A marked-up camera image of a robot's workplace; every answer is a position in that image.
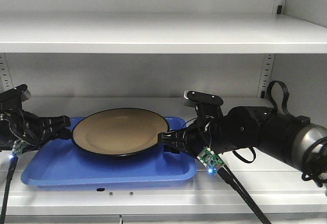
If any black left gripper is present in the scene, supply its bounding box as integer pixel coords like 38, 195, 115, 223
1, 98, 72, 150

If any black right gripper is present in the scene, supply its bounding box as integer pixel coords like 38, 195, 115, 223
158, 101, 230, 158

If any blue plastic tray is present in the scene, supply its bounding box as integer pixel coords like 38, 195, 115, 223
20, 116, 198, 189

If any beige plate with black rim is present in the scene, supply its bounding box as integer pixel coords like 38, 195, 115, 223
73, 108, 169, 156

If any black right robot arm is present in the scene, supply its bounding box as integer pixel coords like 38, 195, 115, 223
158, 81, 326, 187

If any white cabinet shelf upper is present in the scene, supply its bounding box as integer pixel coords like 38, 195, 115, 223
1, 12, 326, 54

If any left green circuit board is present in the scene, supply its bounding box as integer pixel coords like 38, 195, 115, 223
10, 140, 27, 158

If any green circuit board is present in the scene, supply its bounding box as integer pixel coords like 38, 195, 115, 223
197, 147, 225, 175
10, 140, 27, 158

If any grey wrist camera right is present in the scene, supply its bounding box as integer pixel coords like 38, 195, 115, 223
183, 90, 223, 106

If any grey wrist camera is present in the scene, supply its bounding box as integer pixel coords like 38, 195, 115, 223
1, 84, 31, 102
183, 90, 223, 106

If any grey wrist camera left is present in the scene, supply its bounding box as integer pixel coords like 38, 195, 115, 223
1, 84, 31, 102

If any left black braided cable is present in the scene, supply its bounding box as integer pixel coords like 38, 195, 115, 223
0, 155, 19, 224

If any black braided cable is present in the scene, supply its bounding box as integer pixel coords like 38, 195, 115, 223
217, 165, 271, 224
0, 155, 19, 224

